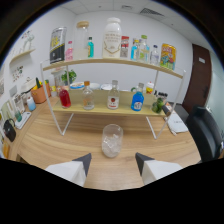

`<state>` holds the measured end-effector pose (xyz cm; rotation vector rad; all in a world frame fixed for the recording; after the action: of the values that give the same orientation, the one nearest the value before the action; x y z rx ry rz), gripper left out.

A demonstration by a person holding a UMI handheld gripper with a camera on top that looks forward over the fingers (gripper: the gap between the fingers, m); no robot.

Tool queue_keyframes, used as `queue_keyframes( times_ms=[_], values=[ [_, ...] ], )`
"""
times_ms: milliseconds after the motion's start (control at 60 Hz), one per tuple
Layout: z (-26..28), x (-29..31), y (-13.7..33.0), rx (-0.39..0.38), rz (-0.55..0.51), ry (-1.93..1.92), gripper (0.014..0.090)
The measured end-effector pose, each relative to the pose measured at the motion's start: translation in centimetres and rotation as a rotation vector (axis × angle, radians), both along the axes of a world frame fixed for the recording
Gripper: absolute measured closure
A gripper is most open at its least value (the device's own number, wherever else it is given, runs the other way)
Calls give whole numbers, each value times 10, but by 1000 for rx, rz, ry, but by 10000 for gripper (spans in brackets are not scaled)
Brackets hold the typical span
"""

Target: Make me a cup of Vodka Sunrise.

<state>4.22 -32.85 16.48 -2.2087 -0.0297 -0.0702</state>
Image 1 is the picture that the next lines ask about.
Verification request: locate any yellow drink can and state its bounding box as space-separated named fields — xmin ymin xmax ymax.
xmin=159 ymin=43 xmax=177 ymax=71

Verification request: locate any tall clear bottle green top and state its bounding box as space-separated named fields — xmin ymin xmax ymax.
xmin=138 ymin=34 xmax=150 ymax=64

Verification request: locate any white notebook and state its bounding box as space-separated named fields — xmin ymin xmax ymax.
xmin=166 ymin=114 xmax=189 ymax=134

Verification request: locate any blue liquid bottle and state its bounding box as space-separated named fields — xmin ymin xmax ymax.
xmin=130 ymin=83 xmax=145 ymax=112

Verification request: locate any white bottle red cap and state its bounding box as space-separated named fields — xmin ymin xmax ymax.
xmin=145 ymin=81 xmax=155 ymax=95

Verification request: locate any clear glass with ice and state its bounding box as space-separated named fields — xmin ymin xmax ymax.
xmin=101 ymin=123 xmax=124 ymax=159

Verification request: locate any brown door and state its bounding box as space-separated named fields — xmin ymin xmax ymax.
xmin=182 ymin=43 xmax=213 ymax=114

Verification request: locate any black chair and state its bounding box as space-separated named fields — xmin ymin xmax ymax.
xmin=186 ymin=105 xmax=224 ymax=164

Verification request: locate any black and yellow tall can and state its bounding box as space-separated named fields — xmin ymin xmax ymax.
xmin=49 ymin=26 xmax=68 ymax=64

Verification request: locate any small clear bottle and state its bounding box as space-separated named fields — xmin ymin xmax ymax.
xmin=149 ymin=44 xmax=160 ymax=66

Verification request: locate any small pink bottle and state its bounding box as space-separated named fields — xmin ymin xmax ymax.
xmin=65 ymin=40 xmax=74 ymax=62

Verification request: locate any white tray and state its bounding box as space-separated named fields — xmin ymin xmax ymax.
xmin=14 ymin=111 xmax=33 ymax=130

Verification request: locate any black kettle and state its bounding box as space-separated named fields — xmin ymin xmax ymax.
xmin=2 ymin=118 xmax=17 ymax=143

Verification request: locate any orange basket with fruit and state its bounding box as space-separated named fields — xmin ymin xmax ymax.
xmin=30 ymin=78 xmax=52 ymax=104

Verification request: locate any two-tier wooden shelf rack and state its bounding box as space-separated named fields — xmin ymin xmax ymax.
xmin=39 ymin=57 xmax=187 ymax=140

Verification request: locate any small teal bottle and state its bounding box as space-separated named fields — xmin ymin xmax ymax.
xmin=87 ymin=36 xmax=95 ymax=59

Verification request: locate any small light blue bottle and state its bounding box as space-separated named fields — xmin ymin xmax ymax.
xmin=130 ymin=39 xmax=139 ymax=61

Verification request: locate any green potted plant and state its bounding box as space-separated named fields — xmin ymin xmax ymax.
xmin=61 ymin=69 xmax=78 ymax=86

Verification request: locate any ceiling air vent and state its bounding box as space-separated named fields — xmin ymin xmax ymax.
xmin=139 ymin=8 xmax=164 ymax=17

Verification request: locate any green cup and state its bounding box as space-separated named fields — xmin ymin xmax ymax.
xmin=14 ymin=109 xmax=23 ymax=123

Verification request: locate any wooden wall shelf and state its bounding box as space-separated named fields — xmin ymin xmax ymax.
xmin=9 ymin=48 xmax=37 ymax=64

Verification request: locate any clear bottle green cap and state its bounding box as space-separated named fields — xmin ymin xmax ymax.
xmin=151 ymin=94 xmax=166 ymax=114

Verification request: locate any small red liquid bottle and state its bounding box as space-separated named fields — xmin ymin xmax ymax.
xmin=58 ymin=87 xmax=72 ymax=109

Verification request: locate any white bottle blue label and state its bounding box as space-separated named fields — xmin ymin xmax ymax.
xmin=26 ymin=96 xmax=37 ymax=112

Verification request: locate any large white bottle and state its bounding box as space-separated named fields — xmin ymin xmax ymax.
xmin=102 ymin=17 xmax=123 ymax=59

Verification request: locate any glass jar cork lid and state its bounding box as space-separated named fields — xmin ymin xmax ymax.
xmin=73 ymin=20 xmax=90 ymax=61

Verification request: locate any red wall poster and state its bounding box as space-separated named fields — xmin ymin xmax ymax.
xmin=119 ymin=35 xmax=130 ymax=59

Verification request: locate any clear bottle red label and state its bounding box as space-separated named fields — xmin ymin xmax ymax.
xmin=107 ymin=79 xmax=121 ymax=110

